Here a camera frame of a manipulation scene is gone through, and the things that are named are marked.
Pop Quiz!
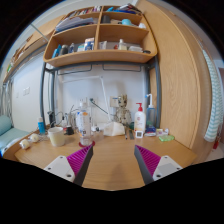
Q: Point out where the blue tube with white cap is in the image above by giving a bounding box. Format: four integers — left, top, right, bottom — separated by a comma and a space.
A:
37, 116, 47, 136

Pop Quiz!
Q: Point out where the black electric shaver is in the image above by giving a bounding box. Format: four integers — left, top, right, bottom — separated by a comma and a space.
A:
47, 110, 56, 129

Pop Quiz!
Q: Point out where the wooden shelf unit with items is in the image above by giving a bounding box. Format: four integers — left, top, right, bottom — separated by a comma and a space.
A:
43, 3, 158, 69

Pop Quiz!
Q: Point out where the wooden tree creature figurine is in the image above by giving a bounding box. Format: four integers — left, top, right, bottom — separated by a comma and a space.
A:
115, 94, 133, 127

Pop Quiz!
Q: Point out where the cream ceramic cup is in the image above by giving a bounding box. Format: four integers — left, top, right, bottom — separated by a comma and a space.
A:
47, 126, 66, 148

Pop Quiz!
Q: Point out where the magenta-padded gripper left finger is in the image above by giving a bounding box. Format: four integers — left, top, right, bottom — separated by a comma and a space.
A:
43, 144, 95, 187

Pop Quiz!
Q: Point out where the white pump bottle red top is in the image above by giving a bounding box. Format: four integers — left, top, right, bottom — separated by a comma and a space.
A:
133, 102, 147, 133

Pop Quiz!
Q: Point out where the green flat packet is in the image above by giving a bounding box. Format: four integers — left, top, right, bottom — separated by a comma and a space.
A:
158, 134, 175, 142

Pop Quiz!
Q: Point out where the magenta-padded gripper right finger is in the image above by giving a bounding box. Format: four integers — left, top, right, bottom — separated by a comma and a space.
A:
134, 145, 183, 185

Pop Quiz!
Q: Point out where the clear plastic water bottle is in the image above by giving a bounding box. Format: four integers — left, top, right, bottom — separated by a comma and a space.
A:
75, 101, 94, 147

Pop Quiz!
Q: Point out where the white crumpled paper bag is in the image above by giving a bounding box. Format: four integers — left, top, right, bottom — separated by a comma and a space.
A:
103, 121, 126, 137

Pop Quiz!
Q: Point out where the green striped white towel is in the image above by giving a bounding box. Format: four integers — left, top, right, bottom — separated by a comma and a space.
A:
202, 49, 224, 143

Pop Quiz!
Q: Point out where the light wooden wardrobe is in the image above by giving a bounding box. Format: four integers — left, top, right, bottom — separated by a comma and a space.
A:
136, 0, 221, 163

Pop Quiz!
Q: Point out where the flat round red coaster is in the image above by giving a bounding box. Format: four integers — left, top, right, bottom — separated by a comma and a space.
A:
78, 139, 96, 148

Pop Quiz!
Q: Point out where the grey metal desk frame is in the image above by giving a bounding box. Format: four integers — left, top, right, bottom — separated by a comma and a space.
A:
39, 54, 163, 129

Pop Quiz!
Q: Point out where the small black bottle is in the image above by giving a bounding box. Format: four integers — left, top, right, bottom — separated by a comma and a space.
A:
65, 124, 75, 136

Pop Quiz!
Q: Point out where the bed with teal bedding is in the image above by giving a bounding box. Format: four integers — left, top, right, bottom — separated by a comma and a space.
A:
0, 114, 29, 151

